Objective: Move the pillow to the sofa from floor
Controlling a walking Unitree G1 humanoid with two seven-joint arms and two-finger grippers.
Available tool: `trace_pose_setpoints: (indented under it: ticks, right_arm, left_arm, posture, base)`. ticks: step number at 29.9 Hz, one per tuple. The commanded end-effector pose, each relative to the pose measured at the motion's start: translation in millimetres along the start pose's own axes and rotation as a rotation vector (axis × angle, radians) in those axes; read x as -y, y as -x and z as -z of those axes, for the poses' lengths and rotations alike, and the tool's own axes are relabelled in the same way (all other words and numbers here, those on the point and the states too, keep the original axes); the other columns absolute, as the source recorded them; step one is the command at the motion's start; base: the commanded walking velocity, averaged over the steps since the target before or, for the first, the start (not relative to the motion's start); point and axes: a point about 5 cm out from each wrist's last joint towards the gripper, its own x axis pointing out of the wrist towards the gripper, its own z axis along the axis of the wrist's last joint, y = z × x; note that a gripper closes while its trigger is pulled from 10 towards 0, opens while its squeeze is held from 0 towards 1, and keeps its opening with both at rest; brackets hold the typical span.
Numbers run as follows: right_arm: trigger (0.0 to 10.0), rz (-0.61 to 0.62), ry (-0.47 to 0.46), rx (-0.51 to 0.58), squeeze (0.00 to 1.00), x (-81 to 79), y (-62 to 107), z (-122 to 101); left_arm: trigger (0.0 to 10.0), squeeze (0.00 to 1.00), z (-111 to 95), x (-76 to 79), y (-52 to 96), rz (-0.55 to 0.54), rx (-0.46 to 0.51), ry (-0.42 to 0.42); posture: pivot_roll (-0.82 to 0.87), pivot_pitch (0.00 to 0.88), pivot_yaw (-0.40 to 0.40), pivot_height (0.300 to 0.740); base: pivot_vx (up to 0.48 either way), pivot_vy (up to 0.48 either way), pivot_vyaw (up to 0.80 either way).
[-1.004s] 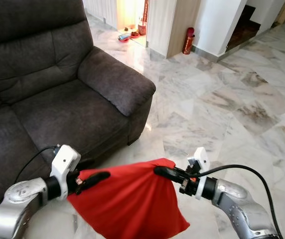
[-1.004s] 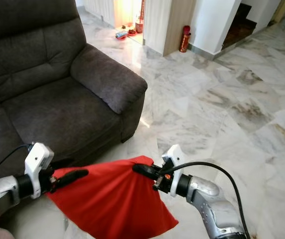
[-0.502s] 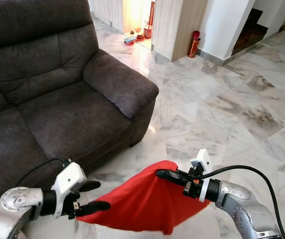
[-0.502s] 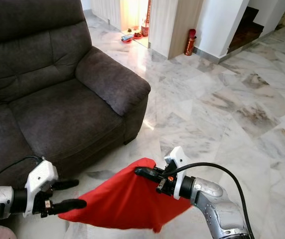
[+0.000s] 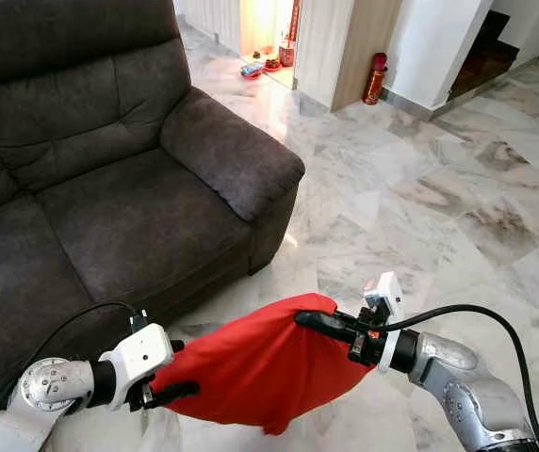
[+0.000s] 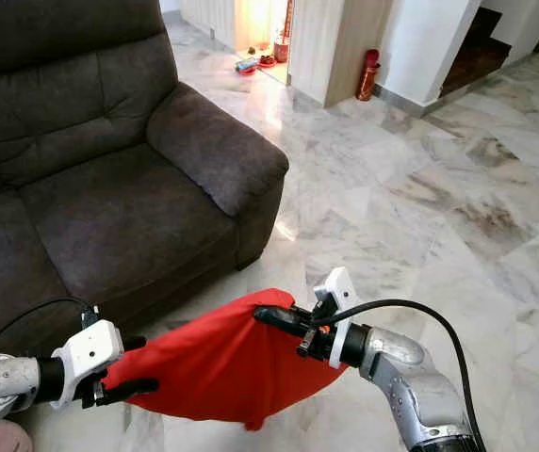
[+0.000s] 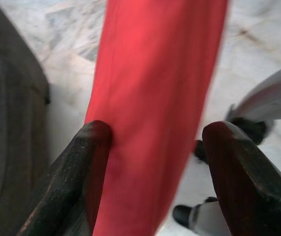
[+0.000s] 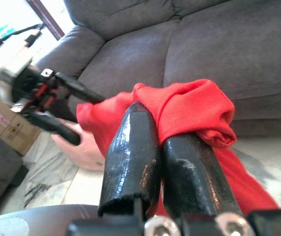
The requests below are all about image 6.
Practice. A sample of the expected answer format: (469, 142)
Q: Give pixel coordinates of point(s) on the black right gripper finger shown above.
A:
(281, 318)

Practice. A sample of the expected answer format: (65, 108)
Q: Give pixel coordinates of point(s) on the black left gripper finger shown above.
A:
(133, 388)
(135, 344)

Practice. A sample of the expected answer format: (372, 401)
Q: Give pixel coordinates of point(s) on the red pillow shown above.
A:
(213, 363)

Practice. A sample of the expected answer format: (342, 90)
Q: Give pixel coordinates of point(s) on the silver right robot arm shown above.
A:
(420, 386)

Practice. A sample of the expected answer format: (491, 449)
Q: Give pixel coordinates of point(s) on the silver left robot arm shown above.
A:
(6, 381)

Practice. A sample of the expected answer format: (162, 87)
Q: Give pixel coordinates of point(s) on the brown-grey fabric sofa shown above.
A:
(119, 207)

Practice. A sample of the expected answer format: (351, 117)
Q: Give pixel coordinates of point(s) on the blue white package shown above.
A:
(246, 65)

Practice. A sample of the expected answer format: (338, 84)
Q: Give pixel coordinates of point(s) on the red canister with red cap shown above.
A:
(367, 77)

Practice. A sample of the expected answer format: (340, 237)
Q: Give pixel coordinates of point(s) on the red offering plate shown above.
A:
(268, 60)

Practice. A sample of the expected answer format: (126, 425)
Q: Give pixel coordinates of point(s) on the red pot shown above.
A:
(281, 47)

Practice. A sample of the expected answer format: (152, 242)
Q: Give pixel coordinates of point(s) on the light wooden cabinet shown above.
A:
(340, 47)

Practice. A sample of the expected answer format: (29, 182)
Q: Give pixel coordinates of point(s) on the white ribbed panel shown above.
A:
(208, 17)

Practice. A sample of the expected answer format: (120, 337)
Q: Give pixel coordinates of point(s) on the dark wooden staircase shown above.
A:
(477, 56)

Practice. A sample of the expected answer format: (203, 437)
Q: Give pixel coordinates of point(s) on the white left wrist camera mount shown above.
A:
(95, 350)

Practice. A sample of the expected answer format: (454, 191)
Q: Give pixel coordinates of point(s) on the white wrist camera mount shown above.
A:
(338, 287)
(95, 350)

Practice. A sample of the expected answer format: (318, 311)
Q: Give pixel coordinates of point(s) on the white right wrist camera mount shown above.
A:
(338, 287)

